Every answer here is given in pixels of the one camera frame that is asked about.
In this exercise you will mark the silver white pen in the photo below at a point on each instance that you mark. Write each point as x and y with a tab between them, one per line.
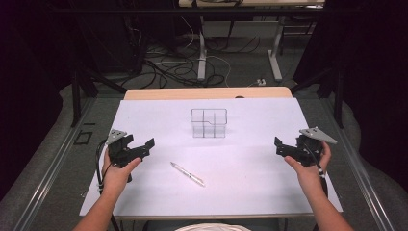
187	174

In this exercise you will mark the white plug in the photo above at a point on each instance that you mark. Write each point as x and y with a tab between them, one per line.
261	82

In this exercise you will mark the metal floor rail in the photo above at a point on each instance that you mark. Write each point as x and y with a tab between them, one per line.
48	179
362	179

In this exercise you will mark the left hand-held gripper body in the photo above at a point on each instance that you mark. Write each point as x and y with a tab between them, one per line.
119	150

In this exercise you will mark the person's left hand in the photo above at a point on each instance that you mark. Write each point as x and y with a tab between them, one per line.
116	174

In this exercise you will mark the light wooden table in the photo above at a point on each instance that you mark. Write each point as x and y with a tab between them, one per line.
205	93

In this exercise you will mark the black metal stand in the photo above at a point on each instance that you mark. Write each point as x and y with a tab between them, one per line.
337	96
76	96

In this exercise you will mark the white paper sheet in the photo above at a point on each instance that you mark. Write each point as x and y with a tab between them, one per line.
231	183

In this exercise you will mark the white desk with metal legs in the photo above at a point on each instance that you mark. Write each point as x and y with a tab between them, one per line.
202	57

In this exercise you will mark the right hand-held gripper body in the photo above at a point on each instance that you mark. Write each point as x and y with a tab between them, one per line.
310	147

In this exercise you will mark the clear acrylic divided organizer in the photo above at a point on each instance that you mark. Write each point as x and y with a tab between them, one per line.
208	123

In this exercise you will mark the person's right hand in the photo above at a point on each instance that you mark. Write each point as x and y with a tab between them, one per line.
308	171

